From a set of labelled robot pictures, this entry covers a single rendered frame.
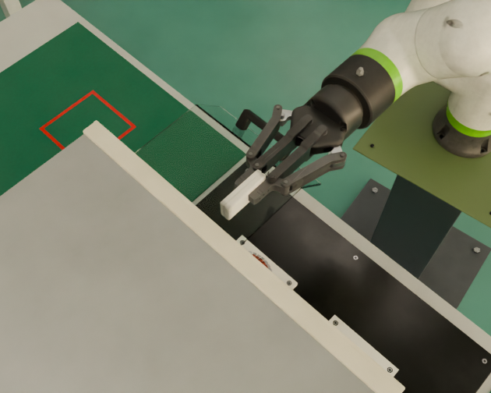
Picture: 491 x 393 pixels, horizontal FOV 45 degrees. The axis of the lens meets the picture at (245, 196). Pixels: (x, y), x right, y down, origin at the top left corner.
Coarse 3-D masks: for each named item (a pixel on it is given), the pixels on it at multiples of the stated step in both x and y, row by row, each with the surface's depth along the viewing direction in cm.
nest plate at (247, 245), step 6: (246, 240) 121; (246, 246) 120; (252, 246) 120; (252, 252) 119; (258, 252) 119; (264, 258) 119; (270, 264) 118; (276, 264) 118; (276, 270) 117; (282, 270) 117; (282, 276) 117; (288, 276) 117; (288, 282) 116; (294, 282) 116; (294, 288) 116
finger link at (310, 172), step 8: (344, 152) 79; (320, 160) 78; (328, 160) 78; (336, 160) 78; (344, 160) 79; (304, 168) 77; (312, 168) 77; (320, 168) 78; (328, 168) 79; (336, 168) 80; (288, 176) 77; (296, 176) 77; (304, 176) 77; (312, 176) 78; (288, 184) 76; (296, 184) 77; (304, 184) 79; (288, 192) 78
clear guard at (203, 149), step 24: (192, 120) 101; (216, 120) 101; (168, 144) 98; (192, 144) 98; (216, 144) 98; (240, 144) 98; (168, 168) 96; (192, 168) 96; (216, 168) 96; (240, 168) 96; (192, 192) 93; (216, 192) 93; (216, 216) 91; (240, 216) 91; (264, 216) 91; (240, 240) 89
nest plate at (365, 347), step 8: (336, 320) 112; (344, 328) 111; (352, 336) 111; (360, 344) 110; (368, 344) 110; (368, 352) 109; (376, 352) 109; (376, 360) 108; (384, 360) 108; (384, 368) 108; (392, 368) 108; (392, 376) 107
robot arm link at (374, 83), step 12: (348, 60) 84; (360, 60) 83; (372, 60) 82; (336, 72) 83; (348, 72) 81; (360, 72) 80; (372, 72) 81; (384, 72) 82; (324, 84) 85; (336, 84) 83; (348, 84) 81; (360, 84) 80; (372, 84) 81; (384, 84) 82; (360, 96) 81; (372, 96) 81; (384, 96) 82; (372, 108) 81; (384, 108) 84; (372, 120) 83
